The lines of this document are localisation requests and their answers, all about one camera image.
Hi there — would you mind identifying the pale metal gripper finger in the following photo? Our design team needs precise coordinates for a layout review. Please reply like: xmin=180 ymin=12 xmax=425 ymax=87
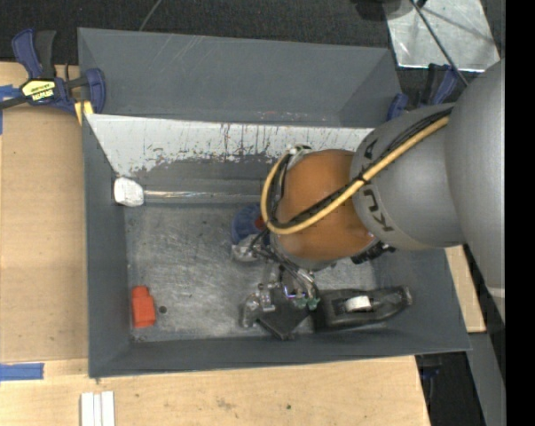
xmin=239 ymin=293 xmax=277 ymax=329
xmin=256 ymin=281 xmax=280 ymax=304

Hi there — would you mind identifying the clear plastic piece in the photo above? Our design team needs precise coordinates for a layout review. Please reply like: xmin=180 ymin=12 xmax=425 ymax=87
xmin=230 ymin=241 xmax=263 ymax=264

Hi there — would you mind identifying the blue round toy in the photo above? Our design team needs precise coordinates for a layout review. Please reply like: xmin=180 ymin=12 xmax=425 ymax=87
xmin=230 ymin=201 xmax=268 ymax=246

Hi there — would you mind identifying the black tape dispenser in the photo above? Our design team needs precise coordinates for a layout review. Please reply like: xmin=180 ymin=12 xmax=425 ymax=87
xmin=312 ymin=284 xmax=414 ymax=330

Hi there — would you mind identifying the grey metal bin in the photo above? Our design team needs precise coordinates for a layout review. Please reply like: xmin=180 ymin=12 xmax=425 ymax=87
xmin=75 ymin=27 xmax=473 ymax=379

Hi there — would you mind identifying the orange-red small block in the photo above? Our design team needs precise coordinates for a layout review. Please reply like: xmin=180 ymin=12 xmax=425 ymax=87
xmin=130 ymin=285 xmax=158 ymax=329

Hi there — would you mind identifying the white lump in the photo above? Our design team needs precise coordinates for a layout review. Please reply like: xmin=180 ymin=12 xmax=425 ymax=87
xmin=113 ymin=176 xmax=146 ymax=208

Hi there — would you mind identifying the brown cardboard board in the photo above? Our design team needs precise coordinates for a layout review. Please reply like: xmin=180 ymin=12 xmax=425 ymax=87
xmin=0 ymin=111 xmax=90 ymax=365

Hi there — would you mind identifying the black cylinder on white bracket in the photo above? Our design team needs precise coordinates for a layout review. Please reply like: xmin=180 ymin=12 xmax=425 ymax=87
xmin=350 ymin=241 xmax=397 ymax=265

